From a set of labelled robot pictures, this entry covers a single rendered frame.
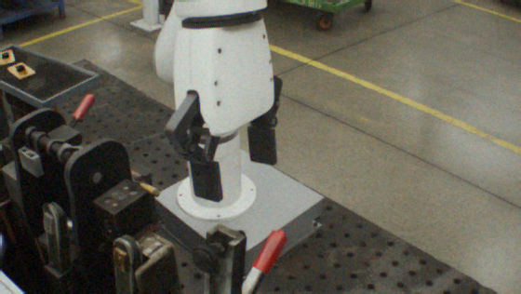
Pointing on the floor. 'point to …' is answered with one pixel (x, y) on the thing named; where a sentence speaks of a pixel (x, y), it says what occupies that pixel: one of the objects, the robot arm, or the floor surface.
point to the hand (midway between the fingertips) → (236, 170)
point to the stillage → (15, 9)
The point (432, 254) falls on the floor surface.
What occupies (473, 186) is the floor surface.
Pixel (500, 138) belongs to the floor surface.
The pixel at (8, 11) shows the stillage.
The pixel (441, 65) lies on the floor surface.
